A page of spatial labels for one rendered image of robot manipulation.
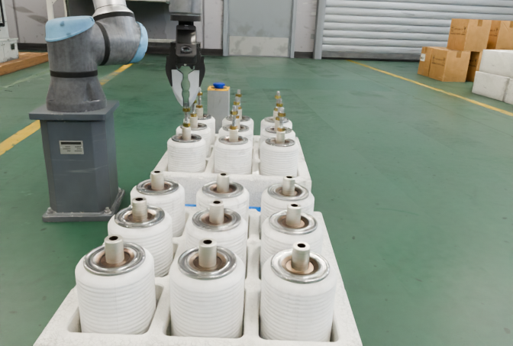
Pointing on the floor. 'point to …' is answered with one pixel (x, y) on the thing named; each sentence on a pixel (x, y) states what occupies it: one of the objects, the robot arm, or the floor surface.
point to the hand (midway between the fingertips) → (185, 101)
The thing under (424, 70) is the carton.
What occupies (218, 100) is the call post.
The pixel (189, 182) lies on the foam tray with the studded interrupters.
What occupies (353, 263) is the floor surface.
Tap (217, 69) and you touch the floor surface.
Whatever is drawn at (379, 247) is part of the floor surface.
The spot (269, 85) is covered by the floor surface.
